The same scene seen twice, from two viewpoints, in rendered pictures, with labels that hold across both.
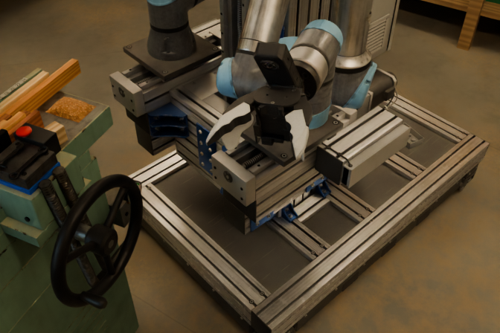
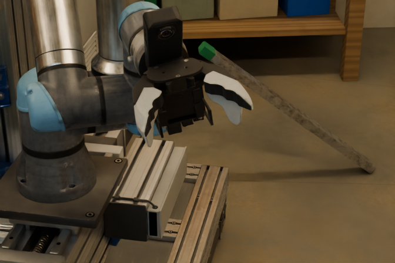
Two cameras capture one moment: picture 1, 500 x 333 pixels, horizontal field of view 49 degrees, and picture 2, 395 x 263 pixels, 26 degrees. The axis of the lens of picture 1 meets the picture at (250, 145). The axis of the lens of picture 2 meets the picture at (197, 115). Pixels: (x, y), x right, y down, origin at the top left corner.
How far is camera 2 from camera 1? 0.55 m
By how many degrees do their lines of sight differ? 33
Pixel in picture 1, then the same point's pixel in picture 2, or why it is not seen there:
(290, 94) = (187, 64)
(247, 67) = (67, 83)
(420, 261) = not seen: outside the picture
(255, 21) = (55, 29)
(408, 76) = not seen: hidden behind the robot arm
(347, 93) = not seen: hidden behind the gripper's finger
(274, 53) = (172, 16)
